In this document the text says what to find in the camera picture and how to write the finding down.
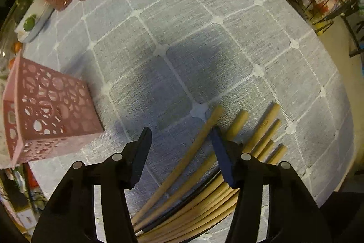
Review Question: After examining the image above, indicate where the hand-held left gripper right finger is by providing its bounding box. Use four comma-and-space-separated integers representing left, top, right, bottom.
210, 126, 333, 243

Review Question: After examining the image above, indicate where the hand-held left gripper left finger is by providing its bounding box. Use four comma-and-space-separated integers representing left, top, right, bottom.
31, 127, 152, 243

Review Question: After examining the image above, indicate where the pile of wooden chopsticks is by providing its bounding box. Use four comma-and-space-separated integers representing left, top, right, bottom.
131, 102, 288, 243

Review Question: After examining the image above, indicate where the black chopstick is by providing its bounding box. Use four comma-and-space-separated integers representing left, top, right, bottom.
141, 170, 222, 233

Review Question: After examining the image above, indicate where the pink perforated utensil holder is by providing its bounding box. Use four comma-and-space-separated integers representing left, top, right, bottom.
2, 56, 104, 165

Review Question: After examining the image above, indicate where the grey checked tablecloth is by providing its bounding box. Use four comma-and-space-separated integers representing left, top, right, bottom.
17, 0, 356, 243

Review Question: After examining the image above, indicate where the white plate with green vegetables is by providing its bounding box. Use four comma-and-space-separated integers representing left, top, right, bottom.
14, 0, 54, 43

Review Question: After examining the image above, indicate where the large clear glass jar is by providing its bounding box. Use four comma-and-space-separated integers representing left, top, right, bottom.
0, 0, 25, 81

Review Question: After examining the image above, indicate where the black metal frame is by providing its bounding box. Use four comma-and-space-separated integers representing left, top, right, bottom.
340, 11, 364, 58

